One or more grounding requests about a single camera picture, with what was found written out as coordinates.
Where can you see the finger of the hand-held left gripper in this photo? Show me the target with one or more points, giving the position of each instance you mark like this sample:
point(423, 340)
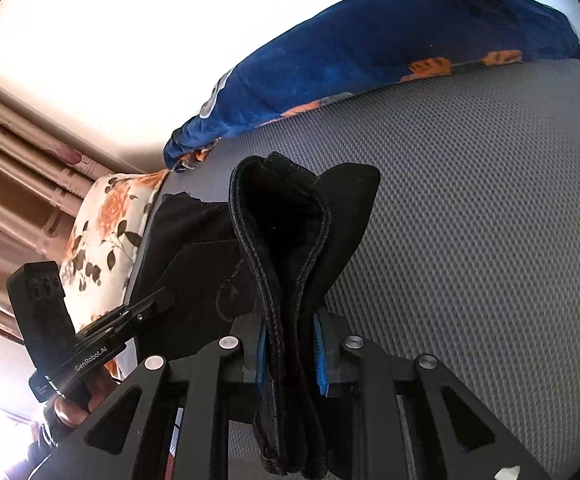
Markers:
point(140, 310)

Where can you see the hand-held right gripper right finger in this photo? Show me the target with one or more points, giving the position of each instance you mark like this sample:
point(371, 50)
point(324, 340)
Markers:
point(321, 355)

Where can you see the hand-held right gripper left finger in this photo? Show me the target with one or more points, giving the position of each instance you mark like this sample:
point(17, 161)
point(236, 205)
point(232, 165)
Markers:
point(261, 355)

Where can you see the black pants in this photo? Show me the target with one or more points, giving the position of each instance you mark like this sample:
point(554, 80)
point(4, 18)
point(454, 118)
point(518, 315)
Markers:
point(280, 240)

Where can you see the person's left hand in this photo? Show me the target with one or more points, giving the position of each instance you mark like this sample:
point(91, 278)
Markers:
point(70, 410)

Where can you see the white floral pillow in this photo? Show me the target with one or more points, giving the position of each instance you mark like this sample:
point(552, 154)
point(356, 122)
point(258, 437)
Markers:
point(105, 240)

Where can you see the brown striped curtain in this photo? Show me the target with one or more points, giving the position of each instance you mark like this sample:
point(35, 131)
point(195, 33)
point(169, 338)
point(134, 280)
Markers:
point(15, 160)

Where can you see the grey mesh bed mat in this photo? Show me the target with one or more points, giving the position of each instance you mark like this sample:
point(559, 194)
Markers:
point(469, 210)

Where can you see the blue floral blanket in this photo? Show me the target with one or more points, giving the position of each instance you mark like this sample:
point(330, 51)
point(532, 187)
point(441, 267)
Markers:
point(369, 45)

